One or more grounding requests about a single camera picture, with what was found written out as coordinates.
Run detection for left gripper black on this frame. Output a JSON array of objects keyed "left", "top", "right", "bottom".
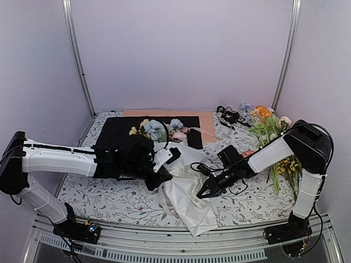
[{"left": 122, "top": 156, "right": 173, "bottom": 192}]

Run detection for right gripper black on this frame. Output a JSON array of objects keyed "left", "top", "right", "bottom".
[{"left": 197, "top": 165, "right": 239, "bottom": 198}]

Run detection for cream printed ribbon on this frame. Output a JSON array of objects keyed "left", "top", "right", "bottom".
[{"left": 160, "top": 167, "right": 212, "bottom": 220}]

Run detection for bouquet of fake flowers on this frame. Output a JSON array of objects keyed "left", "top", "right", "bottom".
[{"left": 129, "top": 118, "right": 190, "bottom": 143}]

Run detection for white wrapping paper sheet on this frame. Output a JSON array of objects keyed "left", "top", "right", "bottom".
[{"left": 159, "top": 142, "right": 218, "bottom": 237}]

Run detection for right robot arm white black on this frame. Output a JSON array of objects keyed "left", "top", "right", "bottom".
[{"left": 195, "top": 119, "right": 334, "bottom": 239}]

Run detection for pile of fake flowers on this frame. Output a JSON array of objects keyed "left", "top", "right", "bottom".
[{"left": 240, "top": 104, "right": 302, "bottom": 199}]

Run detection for red white patterned bowl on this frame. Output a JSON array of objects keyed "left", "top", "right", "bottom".
[{"left": 241, "top": 150, "right": 255, "bottom": 158}]

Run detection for floral patterned tablecloth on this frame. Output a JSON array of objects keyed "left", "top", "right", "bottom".
[{"left": 58, "top": 113, "right": 295, "bottom": 228}]

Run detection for pink wrapping paper sheet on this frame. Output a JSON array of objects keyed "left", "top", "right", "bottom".
[{"left": 122, "top": 110, "right": 217, "bottom": 143}]

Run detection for pile of ribbons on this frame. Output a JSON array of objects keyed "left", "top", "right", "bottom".
[{"left": 216, "top": 106, "right": 250, "bottom": 130}]

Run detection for yellow small flower sprigs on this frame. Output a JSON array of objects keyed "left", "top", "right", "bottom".
[{"left": 277, "top": 156, "right": 301, "bottom": 176}]

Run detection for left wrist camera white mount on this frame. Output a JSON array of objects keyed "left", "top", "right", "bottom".
[{"left": 153, "top": 147, "right": 181, "bottom": 173}]

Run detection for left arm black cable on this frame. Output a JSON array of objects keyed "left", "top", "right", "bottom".
[{"left": 160, "top": 120, "right": 171, "bottom": 151}]

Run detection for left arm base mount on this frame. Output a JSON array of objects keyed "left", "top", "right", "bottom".
[{"left": 53, "top": 203, "right": 101, "bottom": 244}]

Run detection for aluminium front rail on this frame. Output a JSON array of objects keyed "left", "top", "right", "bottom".
[{"left": 24, "top": 214, "right": 344, "bottom": 262}]

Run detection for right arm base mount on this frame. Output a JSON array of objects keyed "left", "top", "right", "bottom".
[{"left": 262, "top": 213, "right": 312, "bottom": 258}]

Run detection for left aluminium frame post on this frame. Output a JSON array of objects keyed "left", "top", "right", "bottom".
[{"left": 62, "top": 0, "right": 96, "bottom": 117}]

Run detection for aluminium frame post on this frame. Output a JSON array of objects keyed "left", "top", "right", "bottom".
[
  {"left": 62, "top": 0, "right": 96, "bottom": 117},
  {"left": 271, "top": 0, "right": 302, "bottom": 111}
]

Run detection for right aluminium frame post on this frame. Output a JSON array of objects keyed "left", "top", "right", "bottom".
[{"left": 271, "top": 0, "right": 302, "bottom": 111}]

